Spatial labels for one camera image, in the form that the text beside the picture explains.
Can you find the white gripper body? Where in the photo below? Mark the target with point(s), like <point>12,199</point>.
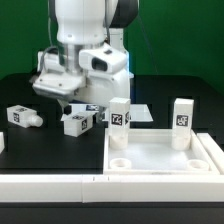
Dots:
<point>92,76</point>

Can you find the white square tabletop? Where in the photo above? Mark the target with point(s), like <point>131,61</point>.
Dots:
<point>149,152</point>

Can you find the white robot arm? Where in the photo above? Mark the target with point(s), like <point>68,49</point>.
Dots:
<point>86,24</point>

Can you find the white marker base sheet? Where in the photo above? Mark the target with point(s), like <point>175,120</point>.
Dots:
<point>138,112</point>

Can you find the white left fence piece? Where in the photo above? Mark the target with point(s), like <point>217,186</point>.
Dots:
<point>2,145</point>

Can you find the white front fence bar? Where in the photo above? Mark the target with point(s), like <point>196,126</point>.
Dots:
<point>111,188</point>

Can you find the white fence bar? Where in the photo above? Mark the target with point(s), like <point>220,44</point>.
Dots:
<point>111,188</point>
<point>213,149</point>

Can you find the white right fence bar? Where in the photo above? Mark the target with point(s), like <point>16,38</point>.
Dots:
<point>213,149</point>

